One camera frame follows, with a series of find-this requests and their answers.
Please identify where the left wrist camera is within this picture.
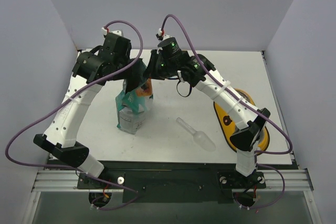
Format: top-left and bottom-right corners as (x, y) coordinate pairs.
(101, 27), (123, 37)

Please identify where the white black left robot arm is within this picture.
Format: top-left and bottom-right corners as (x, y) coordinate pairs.
(33, 30), (132, 188)

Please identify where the green white dog food bag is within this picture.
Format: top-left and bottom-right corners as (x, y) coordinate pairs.
(115, 70), (153, 134)

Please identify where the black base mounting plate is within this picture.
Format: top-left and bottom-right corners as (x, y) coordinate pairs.
(76, 159), (266, 205)

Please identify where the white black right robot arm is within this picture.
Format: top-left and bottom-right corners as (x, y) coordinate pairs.
(144, 37), (270, 187)

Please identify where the clear plastic scoop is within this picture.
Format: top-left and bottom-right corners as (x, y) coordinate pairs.
(176, 118), (216, 152)

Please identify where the yellow double bowl feeder tray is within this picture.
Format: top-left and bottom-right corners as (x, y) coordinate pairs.
(213, 102), (270, 152)

